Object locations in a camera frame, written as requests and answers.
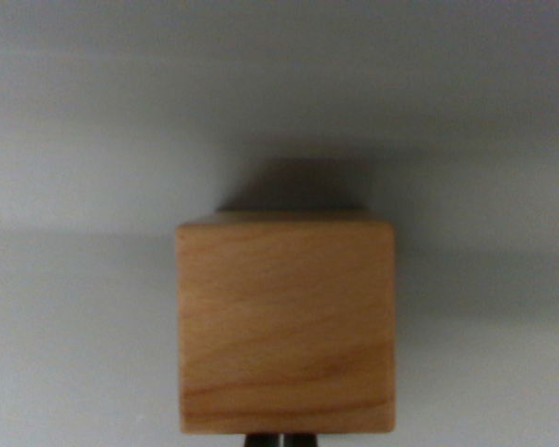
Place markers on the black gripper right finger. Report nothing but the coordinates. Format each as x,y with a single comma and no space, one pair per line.
302,441

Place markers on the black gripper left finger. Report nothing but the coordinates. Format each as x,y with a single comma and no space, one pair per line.
263,441

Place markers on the wooden cube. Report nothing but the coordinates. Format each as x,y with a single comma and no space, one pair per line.
286,326

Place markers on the grey plastic bin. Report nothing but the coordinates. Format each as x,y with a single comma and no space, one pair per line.
74,139

